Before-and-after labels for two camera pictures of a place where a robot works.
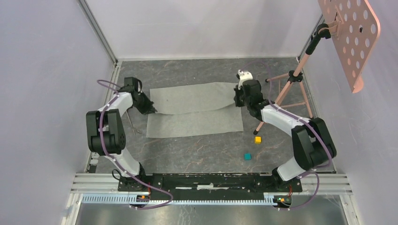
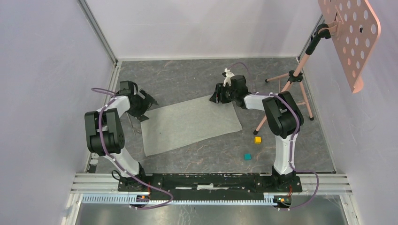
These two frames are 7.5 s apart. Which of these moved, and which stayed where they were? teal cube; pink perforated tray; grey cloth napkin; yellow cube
Moved: grey cloth napkin
Stayed: teal cube; yellow cube; pink perforated tray
